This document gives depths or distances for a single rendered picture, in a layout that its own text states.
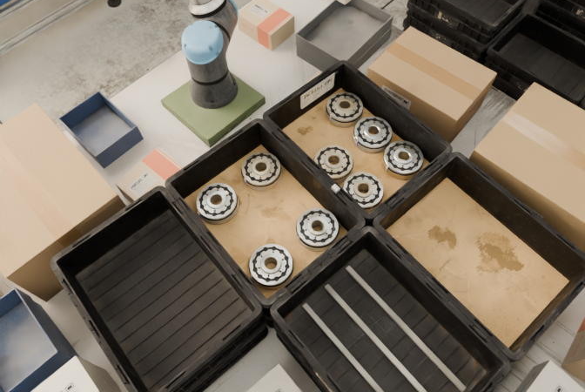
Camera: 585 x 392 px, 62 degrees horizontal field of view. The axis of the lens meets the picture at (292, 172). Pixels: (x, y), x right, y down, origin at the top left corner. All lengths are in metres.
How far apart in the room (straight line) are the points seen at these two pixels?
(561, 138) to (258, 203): 0.79
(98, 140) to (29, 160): 0.28
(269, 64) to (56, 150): 0.73
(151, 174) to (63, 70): 1.58
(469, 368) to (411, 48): 0.90
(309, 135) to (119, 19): 1.93
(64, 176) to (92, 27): 1.83
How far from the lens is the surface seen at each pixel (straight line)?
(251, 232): 1.22
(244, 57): 1.73
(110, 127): 1.64
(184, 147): 1.53
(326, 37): 1.70
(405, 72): 1.48
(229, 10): 1.55
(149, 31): 2.95
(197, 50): 1.42
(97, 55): 2.92
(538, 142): 1.39
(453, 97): 1.45
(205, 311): 1.17
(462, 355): 1.18
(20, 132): 1.48
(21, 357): 1.35
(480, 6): 2.33
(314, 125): 1.37
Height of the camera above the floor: 1.95
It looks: 60 degrees down
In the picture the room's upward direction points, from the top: 3 degrees counter-clockwise
